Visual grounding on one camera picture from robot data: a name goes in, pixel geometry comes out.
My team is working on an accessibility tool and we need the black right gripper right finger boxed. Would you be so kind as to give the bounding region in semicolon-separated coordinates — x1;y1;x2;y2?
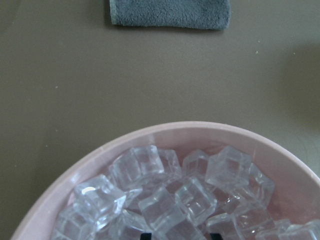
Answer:
210;233;222;240

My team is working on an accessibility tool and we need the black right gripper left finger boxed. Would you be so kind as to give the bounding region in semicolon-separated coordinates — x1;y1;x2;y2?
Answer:
140;232;152;240

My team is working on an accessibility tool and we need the clear ice cube pile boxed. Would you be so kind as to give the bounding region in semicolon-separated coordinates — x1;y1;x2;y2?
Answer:
50;145;320;240

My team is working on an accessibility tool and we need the pink bowl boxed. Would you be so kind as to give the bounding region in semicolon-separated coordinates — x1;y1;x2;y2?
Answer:
12;121;320;240

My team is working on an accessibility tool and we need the grey folded cloth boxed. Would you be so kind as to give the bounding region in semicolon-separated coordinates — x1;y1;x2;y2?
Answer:
109;0;231;30

